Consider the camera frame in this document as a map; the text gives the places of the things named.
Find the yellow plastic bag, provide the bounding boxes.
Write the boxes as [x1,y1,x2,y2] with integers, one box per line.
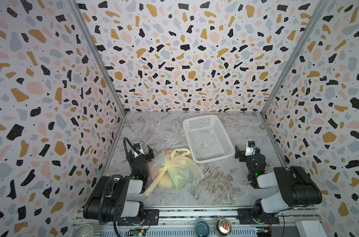
[144,148,204,196]

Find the white plastic mesh basket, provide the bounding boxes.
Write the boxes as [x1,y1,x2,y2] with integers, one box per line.
[183,115,235,164]

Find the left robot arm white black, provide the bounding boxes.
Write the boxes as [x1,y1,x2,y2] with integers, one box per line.
[83,143,159,226]

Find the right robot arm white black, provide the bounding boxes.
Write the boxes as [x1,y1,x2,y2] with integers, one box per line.
[235,141,322,225]

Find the left green circuit board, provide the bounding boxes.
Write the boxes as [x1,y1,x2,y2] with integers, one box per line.
[126,228,147,237]

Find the green circuit board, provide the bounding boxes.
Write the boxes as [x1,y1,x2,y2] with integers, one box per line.
[126,228,147,237]
[255,227,272,237]

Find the right green circuit board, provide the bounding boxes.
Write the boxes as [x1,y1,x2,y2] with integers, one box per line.
[255,227,272,237]

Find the metal drink can top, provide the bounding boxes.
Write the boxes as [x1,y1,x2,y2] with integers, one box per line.
[216,218,232,237]

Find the silver round metal object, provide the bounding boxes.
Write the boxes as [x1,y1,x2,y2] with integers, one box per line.
[73,223,101,237]

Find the white box corner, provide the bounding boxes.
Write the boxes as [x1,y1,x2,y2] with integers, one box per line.
[296,220,327,237]

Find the teal round cup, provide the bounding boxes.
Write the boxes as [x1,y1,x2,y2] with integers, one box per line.
[194,220,211,237]

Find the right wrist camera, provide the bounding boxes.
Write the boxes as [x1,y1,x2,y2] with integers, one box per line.
[245,140,255,157]

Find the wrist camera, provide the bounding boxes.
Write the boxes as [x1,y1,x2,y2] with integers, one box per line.
[245,140,255,157]
[134,142,144,155]

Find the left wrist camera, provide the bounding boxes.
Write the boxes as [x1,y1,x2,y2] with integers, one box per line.
[134,142,144,155]

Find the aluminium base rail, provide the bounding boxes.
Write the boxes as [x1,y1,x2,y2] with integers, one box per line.
[72,205,321,237]

